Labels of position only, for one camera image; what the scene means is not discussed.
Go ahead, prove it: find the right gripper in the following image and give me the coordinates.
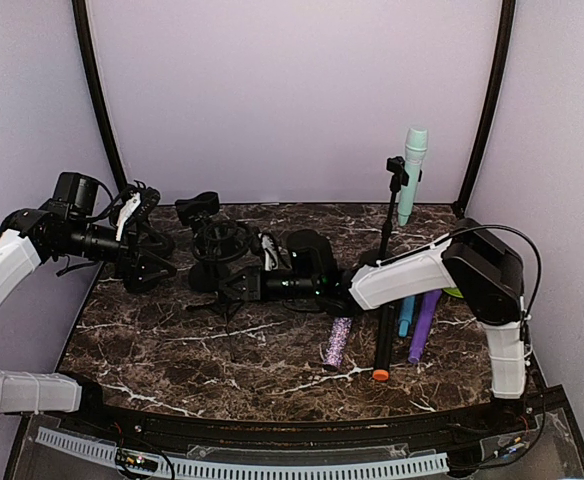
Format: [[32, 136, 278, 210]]
[[221, 264, 320, 302]]

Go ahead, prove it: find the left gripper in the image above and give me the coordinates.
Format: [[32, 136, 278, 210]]
[[57, 218, 176, 289]]

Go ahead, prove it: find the black round-base stand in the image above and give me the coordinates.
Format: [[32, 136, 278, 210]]
[[359, 156, 420, 265], [118, 249, 177, 294], [127, 180, 177, 259]]

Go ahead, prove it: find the black round-base stand clamp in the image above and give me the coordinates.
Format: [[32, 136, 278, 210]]
[[175, 191, 230, 293]]

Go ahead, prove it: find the black tripod shock-mount stand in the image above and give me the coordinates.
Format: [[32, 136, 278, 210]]
[[185, 212, 254, 337]]

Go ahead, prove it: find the silver glitter microphone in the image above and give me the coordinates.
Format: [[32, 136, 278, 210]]
[[323, 317, 353, 371]]

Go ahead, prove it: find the black microphone orange ring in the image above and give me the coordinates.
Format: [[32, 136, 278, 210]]
[[371, 304, 398, 382]]

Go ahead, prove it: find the blue microphone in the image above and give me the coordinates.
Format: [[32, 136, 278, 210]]
[[398, 296, 416, 338]]

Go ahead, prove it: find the purple microphone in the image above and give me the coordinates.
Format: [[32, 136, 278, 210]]
[[408, 289, 442, 364]]

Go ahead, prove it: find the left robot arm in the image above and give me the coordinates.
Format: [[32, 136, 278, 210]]
[[0, 172, 176, 436]]

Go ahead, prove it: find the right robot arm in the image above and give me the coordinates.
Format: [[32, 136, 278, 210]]
[[218, 218, 534, 434]]

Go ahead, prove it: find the mint green microphone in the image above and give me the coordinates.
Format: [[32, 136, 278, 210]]
[[398, 126, 428, 227]]

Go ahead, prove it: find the lime green bowl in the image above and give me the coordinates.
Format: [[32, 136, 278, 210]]
[[443, 288, 463, 298]]

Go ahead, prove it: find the green circuit board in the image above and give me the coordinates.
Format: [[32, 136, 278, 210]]
[[115, 449, 159, 473]]

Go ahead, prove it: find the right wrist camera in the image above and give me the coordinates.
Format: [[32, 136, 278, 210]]
[[258, 232, 281, 271]]

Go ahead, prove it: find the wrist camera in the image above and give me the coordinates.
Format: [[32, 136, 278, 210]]
[[115, 186, 161, 242], [258, 232, 281, 271]]

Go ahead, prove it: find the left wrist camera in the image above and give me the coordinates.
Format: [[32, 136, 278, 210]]
[[115, 186, 161, 242]]

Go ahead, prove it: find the white slotted cable duct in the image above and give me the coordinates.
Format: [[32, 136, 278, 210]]
[[35, 427, 449, 479]]

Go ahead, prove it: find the left black frame post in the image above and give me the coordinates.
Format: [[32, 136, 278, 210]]
[[71, 0, 128, 191]]

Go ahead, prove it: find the black frame post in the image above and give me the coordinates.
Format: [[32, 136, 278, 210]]
[[71, 0, 128, 191], [452, 0, 517, 218]]

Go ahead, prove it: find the right black frame post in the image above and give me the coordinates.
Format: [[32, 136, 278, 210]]
[[452, 0, 517, 218]]

